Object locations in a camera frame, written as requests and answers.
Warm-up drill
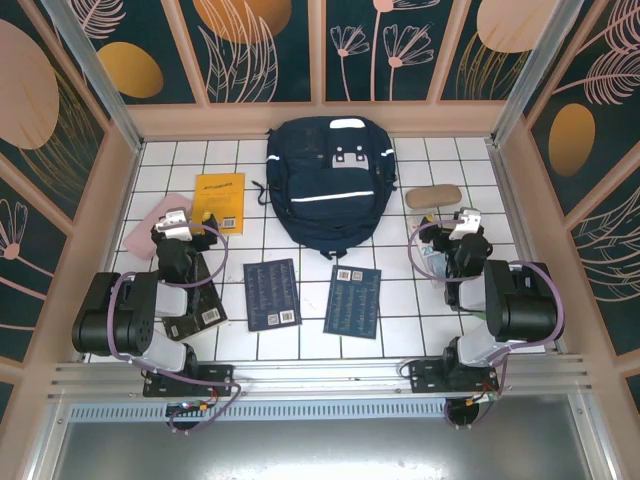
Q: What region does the clear plastic supplies pouch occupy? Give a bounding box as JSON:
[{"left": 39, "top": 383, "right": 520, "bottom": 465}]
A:
[{"left": 407, "top": 212, "right": 451, "bottom": 274}]

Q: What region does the yellow book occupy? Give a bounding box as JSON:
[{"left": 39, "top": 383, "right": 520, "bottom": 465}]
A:
[{"left": 192, "top": 172, "right": 247, "bottom": 237}]

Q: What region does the beige glasses case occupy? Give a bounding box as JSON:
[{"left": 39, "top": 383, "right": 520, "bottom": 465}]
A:
[{"left": 404, "top": 183, "right": 462, "bottom": 210}]

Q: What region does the pink pencil case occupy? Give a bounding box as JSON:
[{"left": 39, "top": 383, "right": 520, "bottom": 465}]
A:
[{"left": 123, "top": 193, "right": 194, "bottom": 261}]

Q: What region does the black book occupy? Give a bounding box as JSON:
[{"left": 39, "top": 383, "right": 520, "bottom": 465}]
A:
[{"left": 162, "top": 249, "right": 230, "bottom": 345}]

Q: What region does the dark blue book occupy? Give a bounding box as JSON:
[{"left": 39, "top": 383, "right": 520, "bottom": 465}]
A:
[
  {"left": 322, "top": 264, "right": 382, "bottom": 341},
  {"left": 242, "top": 258, "right": 304, "bottom": 332}
]

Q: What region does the navy blue backpack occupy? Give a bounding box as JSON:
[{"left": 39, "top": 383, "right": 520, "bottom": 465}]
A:
[{"left": 252, "top": 115, "right": 399, "bottom": 261}]

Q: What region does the grey metal panel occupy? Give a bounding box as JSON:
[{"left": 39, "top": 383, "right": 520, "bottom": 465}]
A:
[{"left": 49, "top": 394, "right": 599, "bottom": 480}]

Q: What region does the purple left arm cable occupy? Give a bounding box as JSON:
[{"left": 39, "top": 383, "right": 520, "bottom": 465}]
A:
[{"left": 107, "top": 222, "right": 244, "bottom": 436}]

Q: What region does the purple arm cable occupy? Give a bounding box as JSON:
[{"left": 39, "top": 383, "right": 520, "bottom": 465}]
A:
[
  {"left": 408, "top": 222, "right": 567, "bottom": 432},
  {"left": 107, "top": 222, "right": 244, "bottom": 436}
]

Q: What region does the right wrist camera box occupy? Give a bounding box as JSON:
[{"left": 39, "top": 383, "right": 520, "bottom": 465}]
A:
[{"left": 447, "top": 206, "right": 484, "bottom": 242}]

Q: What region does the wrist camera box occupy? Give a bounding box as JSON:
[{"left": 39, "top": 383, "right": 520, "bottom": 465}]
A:
[
  {"left": 447, "top": 206, "right": 484, "bottom": 242},
  {"left": 153, "top": 208, "right": 194, "bottom": 242}
]

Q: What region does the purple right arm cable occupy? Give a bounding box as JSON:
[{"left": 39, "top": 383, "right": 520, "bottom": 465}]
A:
[{"left": 408, "top": 222, "right": 567, "bottom": 432}]

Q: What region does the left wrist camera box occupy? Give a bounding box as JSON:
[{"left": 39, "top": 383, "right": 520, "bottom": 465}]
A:
[{"left": 153, "top": 208, "right": 194, "bottom": 242}]

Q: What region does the aluminium side rail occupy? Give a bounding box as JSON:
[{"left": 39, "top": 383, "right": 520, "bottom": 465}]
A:
[{"left": 485, "top": 142, "right": 569, "bottom": 357}]

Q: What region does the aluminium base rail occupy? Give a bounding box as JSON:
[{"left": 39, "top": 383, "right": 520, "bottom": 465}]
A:
[{"left": 47, "top": 354, "right": 596, "bottom": 401}]

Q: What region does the aluminium corner post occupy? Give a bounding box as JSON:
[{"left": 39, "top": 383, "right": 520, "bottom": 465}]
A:
[
  {"left": 489, "top": 0, "right": 584, "bottom": 147},
  {"left": 39, "top": 0, "right": 145, "bottom": 154}
]

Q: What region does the slotted grey cable duct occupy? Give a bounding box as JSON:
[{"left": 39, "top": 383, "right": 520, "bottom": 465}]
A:
[{"left": 67, "top": 402, "right": 451, "bottom": 422}]

